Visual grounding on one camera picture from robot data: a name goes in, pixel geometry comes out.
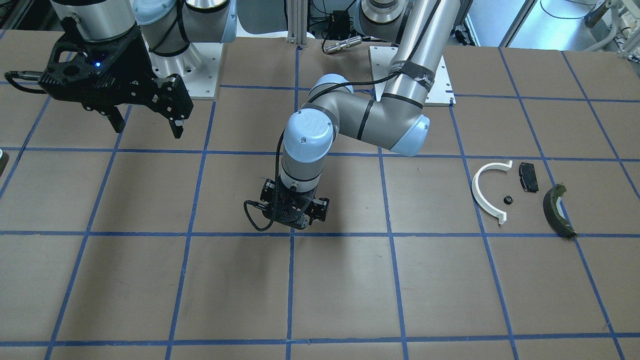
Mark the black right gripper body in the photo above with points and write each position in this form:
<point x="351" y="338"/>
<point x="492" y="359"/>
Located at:
<point x="136" y="64"/>

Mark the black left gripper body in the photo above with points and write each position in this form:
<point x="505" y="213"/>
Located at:
<point x="318" y="209"/>

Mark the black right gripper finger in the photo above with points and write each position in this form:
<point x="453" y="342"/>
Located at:
<point x="116" y="119"/>
<point x="176" y="127"/>

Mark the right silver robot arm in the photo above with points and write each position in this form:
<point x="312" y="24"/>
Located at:
<point x="168" y="27"/>

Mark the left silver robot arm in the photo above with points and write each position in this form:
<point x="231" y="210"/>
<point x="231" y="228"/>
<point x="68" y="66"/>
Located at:
<point x="395" y="122"/>

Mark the black brake pad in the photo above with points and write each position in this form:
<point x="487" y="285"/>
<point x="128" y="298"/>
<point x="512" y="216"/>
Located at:
<point x="528" y="177"/>

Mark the green brake shoe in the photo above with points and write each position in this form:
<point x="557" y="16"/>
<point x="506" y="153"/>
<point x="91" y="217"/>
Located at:
<point x="553" y="212"/>

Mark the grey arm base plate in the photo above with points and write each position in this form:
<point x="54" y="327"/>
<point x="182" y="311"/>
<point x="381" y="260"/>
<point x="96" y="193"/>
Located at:
<point x="199" y="66"/>

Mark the aluminium frame post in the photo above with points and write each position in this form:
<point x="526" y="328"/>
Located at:
<point x="296" y="22"/>

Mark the white curved plastic bracket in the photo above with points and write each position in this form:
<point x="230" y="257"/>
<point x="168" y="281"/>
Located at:
<point x="485" y="194"/>

